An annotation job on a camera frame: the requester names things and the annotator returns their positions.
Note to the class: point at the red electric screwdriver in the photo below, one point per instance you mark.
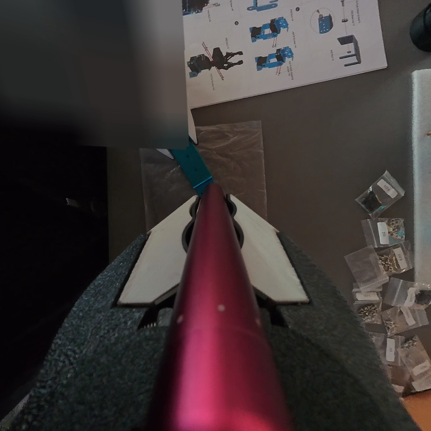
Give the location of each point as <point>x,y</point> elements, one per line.
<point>215,286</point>

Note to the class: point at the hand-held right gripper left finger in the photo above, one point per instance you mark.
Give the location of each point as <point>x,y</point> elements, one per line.
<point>155,269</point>

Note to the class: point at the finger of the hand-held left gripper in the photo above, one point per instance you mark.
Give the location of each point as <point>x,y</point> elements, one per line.
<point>167,153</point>
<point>191,126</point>

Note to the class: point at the white foam sheet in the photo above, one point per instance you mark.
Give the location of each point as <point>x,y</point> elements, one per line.
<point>422,168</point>

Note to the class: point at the white instruction manual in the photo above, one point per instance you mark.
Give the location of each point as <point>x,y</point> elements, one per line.
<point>303,67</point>

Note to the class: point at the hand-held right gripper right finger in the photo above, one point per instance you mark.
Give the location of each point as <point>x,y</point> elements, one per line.
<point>272,266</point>

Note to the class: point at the clear plastic bag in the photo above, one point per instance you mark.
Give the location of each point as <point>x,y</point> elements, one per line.
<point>232,161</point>

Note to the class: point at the black perforated bottle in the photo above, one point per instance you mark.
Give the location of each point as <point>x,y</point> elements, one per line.
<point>422,27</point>

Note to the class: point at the blue metal bracket with servo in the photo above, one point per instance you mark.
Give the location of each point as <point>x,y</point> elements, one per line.
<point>193,165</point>

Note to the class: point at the pile of small screw bags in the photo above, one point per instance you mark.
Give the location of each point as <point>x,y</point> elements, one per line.
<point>367,269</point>

